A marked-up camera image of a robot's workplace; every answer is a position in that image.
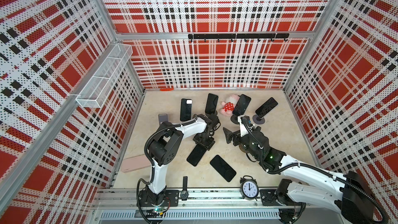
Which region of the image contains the black alarm clock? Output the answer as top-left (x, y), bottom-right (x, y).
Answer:
top-left (239, 175), bottom-right (259, 201)

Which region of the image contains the pink phone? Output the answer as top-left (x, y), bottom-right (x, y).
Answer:
top-left (120, 155), bottom-right (151, 173)

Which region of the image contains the pink plush toy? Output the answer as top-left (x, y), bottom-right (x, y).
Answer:
top-left (220, 94), bottom-right (240, 117)

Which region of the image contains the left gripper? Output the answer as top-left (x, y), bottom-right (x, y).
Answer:
top-left (193, 132), bottom-right (216, 151)

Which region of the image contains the white wire basket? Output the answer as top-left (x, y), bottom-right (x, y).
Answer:
top-left (76, 44), bottom-right (132, 108)

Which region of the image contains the black phone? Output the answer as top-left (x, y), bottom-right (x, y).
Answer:
top-left (205, 93), bottom-right (218, 115)
top-left (187, 144), bottom-right (207, 167)
top-left (255, 97), bottom-right (278, 118)
top-left (180, 99), bottom-right (192, 122)
top-left (233, 94), bottom-right (251, 116)
top-left (210, 155), bottom-right (236, 183)

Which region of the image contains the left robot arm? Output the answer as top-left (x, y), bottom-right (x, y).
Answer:
top-left (137, 114), bottom-right (221, 207)

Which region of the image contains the black hook rail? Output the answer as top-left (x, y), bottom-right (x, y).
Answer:
top-left (188, 33), bottom-right (290, 40)

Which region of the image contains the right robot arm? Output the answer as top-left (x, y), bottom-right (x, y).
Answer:
top-left (223, 116), bottom-right (389, 224)

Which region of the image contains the black wristwatch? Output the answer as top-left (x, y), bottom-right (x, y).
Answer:
top-left (180, 176), bottom-right (189, 201)

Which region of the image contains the grey phone stand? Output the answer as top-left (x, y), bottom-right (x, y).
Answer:
top-left (158, 114), bottom-right (169, 125)
top-left (252, 115), bottom-right (265, 125)

